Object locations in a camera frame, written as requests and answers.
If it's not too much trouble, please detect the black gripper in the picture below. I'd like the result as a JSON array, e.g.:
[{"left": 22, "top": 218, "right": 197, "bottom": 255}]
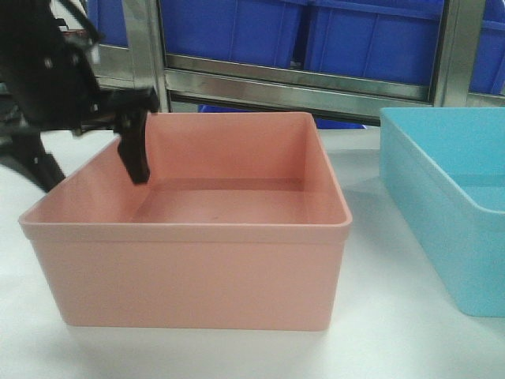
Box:
[{"left": 1, "top": 1, "right": 159, "bottom": 193}]

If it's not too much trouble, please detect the pink plastic box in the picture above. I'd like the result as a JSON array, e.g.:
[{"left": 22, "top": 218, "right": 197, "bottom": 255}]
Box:
[{"left": 19, "top": 112, "right": 352, "bottom": 331}]

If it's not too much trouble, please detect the dark blue storage bin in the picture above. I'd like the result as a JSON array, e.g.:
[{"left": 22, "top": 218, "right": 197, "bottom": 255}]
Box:
[
  {"left": 303, "top": 1, "right": 443, "bottom": 86},
  {"left": 87, "top": 0, "right": 128, "bottom": 47},
  {"left": 160, "top": 0, "right": 309, "bottom": 68},
  {"left": 469, "top": 0, "right": 504, "bottom": 96}
]

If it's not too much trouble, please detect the light blue plastic box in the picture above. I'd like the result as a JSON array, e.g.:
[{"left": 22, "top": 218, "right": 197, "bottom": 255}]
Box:
[{"left": 380, "top": 107, "right": 504, "bottom": 317}]

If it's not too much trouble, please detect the stainless steel shelf rack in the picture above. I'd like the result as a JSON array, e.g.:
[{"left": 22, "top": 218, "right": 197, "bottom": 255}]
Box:
[{"left": 93, "top": 1, "right": 504, "bottom": 125}]

